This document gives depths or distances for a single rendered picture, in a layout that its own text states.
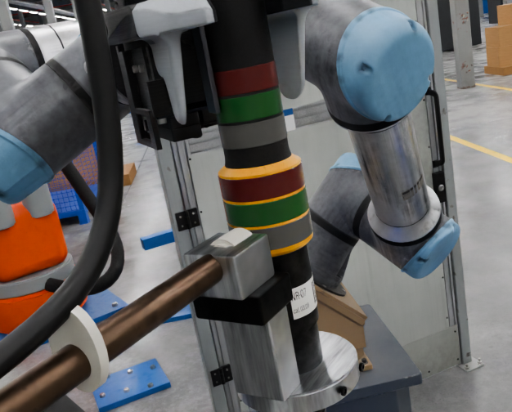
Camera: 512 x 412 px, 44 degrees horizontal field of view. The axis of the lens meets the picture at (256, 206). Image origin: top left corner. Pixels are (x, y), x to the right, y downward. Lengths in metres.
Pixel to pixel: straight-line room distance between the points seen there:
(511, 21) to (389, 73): 12.12
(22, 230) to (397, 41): 3.65
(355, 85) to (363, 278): 1.95
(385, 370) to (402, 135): 0.49
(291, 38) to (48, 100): 0.26
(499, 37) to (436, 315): 10.13
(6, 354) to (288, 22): 0.20
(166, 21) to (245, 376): 0.18
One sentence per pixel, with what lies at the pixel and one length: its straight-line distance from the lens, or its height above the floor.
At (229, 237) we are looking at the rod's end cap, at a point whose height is 1.52.
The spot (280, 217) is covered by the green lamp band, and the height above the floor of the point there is 1.53.
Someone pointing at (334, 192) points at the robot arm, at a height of 1.32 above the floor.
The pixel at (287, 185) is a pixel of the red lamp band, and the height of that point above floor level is 1.54.
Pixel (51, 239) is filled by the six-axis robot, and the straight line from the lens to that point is 4.25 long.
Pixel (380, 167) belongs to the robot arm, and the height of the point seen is 1.41.
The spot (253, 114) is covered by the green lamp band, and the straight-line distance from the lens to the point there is 0.30.
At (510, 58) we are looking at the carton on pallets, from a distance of 12.83.
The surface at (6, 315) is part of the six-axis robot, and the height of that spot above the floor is 0.18.
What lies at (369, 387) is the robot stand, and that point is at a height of 1.00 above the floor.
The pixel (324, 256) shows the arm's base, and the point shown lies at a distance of 1.11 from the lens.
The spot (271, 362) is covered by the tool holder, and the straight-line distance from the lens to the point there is 0.32.
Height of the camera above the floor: 1.62
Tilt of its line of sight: 15 degrees down
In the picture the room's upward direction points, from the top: 11 degrees counter-clockwise
